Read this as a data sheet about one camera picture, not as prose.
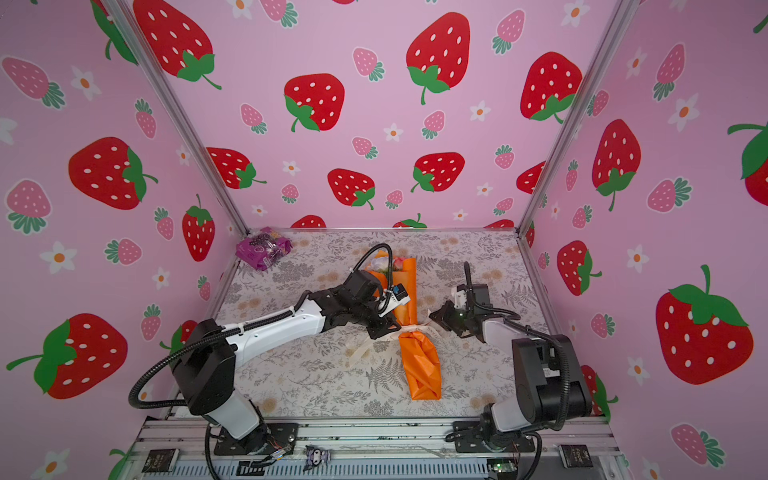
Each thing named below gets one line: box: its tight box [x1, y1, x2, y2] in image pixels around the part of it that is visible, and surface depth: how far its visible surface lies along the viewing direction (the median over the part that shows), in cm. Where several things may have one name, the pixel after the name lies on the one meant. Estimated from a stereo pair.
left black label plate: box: [141, 448, 179, 473], surface depth 71 cm
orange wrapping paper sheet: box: [367, 250, 442, 401], surface depth 83 cm
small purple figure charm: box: [302, 445, 331, 471], surface depth 71 cm
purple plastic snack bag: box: [235, 226, 293, 271], surface depth 110 cm
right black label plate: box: [558, 444, 594, 468], surface depth 71 cm
